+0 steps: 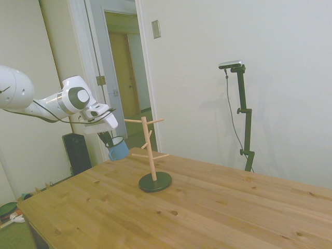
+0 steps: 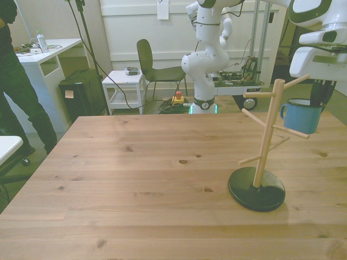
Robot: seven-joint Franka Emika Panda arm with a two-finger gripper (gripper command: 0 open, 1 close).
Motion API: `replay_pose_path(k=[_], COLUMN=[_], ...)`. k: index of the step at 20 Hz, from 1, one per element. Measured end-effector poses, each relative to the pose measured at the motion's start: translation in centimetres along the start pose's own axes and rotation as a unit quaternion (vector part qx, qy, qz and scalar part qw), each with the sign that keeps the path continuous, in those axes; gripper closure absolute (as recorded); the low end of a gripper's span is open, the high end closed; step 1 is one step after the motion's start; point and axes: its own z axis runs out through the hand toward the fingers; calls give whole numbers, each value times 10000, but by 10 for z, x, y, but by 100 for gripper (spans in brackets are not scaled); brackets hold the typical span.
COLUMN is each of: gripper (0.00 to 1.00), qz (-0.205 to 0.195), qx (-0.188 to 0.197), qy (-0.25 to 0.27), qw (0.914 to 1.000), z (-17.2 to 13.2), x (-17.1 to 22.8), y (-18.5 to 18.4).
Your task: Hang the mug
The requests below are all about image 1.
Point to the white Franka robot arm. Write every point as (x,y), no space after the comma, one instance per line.
(39,103)

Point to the wooden mug tree black base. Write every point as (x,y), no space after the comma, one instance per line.
(155,181)

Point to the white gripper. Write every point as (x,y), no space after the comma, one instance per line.
(110,122)

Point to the wooden door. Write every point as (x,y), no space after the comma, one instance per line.
(124,77)

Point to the grey camera bar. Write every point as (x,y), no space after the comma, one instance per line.
(230,64)

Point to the brass door hinge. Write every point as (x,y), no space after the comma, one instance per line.
(100,80)

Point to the black speaker box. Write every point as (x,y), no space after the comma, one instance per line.
(77,155)

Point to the grey wall switch plate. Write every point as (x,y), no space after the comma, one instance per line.
(156,29)

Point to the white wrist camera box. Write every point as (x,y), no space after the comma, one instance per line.
(96,110)

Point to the white toy spoon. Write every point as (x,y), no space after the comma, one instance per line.
(18,219)

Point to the green bowl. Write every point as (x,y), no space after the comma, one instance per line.
(6,210)

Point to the blue enamel mug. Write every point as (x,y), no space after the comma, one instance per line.
(118,151)

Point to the black camera stand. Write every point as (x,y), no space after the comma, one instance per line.
(246,116)

